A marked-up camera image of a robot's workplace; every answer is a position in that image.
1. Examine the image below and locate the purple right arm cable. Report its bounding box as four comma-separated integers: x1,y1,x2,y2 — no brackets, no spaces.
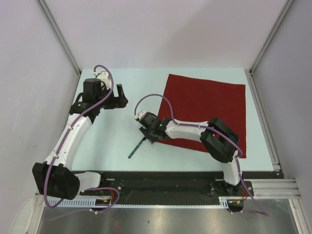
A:
133,94,269,217

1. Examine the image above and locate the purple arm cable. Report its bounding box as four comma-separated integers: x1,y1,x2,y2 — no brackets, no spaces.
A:
43,64,120,221
133,94,269,217

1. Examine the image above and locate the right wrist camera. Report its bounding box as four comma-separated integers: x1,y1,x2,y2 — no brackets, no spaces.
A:
134,111,157,128

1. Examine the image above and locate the red cloth napkin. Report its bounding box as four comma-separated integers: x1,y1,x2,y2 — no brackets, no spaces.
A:
157,74,247,153

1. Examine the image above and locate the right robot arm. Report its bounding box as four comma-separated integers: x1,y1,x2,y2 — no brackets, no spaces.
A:
135,113,243,196

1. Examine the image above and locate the left aluminium frame post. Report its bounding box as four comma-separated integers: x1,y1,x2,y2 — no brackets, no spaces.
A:
35,0,81,76

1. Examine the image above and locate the green handled table knife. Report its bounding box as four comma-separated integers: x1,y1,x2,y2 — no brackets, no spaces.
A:
128,137,146,159

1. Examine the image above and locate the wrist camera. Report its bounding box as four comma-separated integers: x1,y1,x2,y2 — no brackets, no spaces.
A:
134,111,157,128
93,71,112,89

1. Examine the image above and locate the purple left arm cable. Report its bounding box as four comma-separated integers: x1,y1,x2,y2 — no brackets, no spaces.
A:
43,64,120,221

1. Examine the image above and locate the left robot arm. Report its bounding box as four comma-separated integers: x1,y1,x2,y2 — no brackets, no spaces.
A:
32,78,128,200

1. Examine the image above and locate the right aluminium frame post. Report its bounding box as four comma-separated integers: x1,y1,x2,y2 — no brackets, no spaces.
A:
248,0,295,76

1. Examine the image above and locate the white slotted cable duct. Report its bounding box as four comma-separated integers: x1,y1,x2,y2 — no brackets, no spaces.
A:
46,196,234,209

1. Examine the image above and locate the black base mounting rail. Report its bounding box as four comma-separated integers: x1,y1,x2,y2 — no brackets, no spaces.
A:
73,170,253,205

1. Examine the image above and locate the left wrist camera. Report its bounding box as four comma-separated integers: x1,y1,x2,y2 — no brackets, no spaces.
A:
93,71,112,89

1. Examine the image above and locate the aluminium frame post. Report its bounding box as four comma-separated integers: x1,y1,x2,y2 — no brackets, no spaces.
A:
35,0,81,76
248,0,295,76

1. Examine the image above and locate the right aluminium table rail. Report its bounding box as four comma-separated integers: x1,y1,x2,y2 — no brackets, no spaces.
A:
245,69,310,234

